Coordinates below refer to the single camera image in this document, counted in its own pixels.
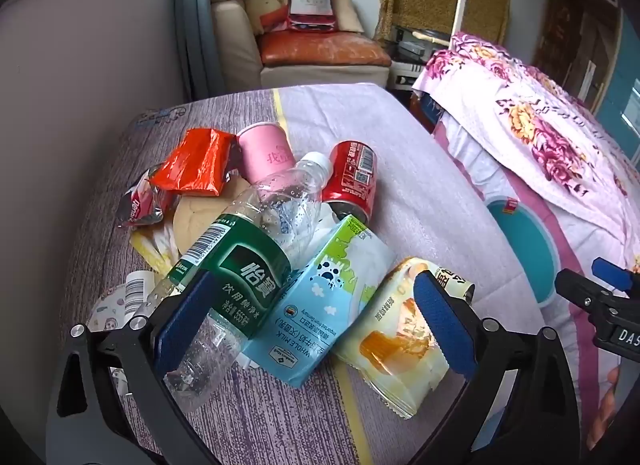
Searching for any black electronic device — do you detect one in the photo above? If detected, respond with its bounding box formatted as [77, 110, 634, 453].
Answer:
[391, 24, 452, 60]

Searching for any cream printed pillow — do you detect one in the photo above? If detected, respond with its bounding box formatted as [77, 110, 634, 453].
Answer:
[244, 0, 297, 37]

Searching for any teal plastic basin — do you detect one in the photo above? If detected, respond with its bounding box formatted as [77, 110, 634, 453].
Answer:
[485, 195, 562, 307]

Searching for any white cartoon printed packet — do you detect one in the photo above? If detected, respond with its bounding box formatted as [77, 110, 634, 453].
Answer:
[87, 270, 162, 337]

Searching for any blue milk carton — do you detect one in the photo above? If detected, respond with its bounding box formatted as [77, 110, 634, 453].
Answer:
[237, 214, 399, 389]

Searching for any yellow white wrapper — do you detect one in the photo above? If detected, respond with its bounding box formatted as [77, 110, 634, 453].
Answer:
[129, 225, 182, 277]

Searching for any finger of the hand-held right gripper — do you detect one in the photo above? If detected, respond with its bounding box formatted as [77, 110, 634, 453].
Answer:
[591, 256, 640, 292]
[554, 268, 617, 319]

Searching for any orange seat cushion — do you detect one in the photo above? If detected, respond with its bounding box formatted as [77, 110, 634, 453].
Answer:
[257, 29, 393, 69]

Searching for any red snack wrapper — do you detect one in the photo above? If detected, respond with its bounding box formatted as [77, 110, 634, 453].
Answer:
[117, 169, 179, 229]

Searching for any red soda can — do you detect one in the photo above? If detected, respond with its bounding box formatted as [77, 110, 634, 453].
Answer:
[320, 140, 379, 227]

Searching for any brown wooden door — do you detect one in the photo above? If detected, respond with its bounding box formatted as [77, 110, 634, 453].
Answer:
[531, 0, 622, 112]

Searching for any clear water bottle green label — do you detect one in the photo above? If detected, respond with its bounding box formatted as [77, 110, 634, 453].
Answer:
[162, 151, 334, 413]

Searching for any yellow snack packet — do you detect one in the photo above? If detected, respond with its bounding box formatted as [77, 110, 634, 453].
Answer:
[331, 257, 476, 419]

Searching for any floral pink bed sheet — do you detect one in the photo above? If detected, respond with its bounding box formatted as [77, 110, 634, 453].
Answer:
[411, 32, 640, 247]

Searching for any pink paper cup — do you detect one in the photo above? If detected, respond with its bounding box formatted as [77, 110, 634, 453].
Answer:
[236, 124, 299, 187]

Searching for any orange snack packet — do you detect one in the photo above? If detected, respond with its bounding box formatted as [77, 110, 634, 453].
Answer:
[149, 128, 239, 197]

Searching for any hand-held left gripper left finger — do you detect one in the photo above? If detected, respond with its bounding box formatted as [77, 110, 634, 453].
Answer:
[45, 269, 223, 465]

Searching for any person's right hand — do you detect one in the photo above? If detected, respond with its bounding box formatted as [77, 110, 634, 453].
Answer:
[586, 362, 626, 451]

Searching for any plain beige pillow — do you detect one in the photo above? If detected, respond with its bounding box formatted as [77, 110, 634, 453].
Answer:
[330, 0, 367, 34]

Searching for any cream leather armchair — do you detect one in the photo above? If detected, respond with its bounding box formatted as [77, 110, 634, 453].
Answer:
[209, 0, 394, 92]

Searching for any teal wardrobe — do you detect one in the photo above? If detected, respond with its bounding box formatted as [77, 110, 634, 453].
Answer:
[594, 10, 640, 167]

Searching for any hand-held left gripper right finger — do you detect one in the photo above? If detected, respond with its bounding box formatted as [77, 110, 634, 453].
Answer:
[405, 269, 583, 465]

